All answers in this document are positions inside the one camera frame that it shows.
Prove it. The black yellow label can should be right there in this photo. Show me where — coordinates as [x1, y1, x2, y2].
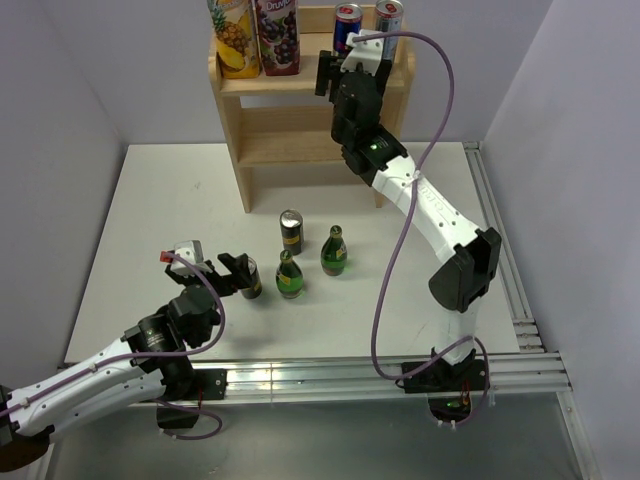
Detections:
[279, 209, 304, 255]

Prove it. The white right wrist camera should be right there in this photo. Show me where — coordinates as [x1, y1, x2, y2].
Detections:
[340, 29, 384, 76]

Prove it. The purple grape juice carton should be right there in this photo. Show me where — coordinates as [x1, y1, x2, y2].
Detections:
[254, 0, 300, 76]

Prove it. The aluminium frame rail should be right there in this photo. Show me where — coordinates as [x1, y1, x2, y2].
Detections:
[59, 140, 601, 480]

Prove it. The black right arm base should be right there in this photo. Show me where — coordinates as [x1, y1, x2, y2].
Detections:
[395, 351, 490, 423]

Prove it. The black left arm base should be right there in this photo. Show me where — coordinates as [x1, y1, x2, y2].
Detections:
[156, 368, 227, 431]

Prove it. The yellow pineapple juice carton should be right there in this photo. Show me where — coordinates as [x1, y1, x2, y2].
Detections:
[207, 0, 261, 79]

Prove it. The light wooden shelf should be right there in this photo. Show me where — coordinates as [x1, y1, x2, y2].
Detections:
[207, 4, 417, 215]

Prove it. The blue Red Bull can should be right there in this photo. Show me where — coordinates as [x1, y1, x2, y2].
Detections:
[333, 2, 363, 56]

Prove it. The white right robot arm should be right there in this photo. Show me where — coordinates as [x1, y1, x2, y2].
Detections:
[315, 50, 502, 390]

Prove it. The black gold band can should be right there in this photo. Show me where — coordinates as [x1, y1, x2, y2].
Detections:
[241, 257, 263, 300]

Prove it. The green perrier bottle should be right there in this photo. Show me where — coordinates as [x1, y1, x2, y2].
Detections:
[320, 225, 348, 276]
[276, 250, 304, 299]

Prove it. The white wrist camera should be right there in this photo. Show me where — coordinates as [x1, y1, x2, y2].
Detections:
[340, 29, 384, 76]
[160, 240, 206, 277]

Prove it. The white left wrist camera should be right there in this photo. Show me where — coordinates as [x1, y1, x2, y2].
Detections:
[160, 240, 206, 277]

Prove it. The silver Red Bull can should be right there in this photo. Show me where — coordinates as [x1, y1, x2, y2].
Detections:
[375, 0, 404, 62]

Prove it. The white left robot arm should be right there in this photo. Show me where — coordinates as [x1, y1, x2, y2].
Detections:
[1, 243, 252, 448]

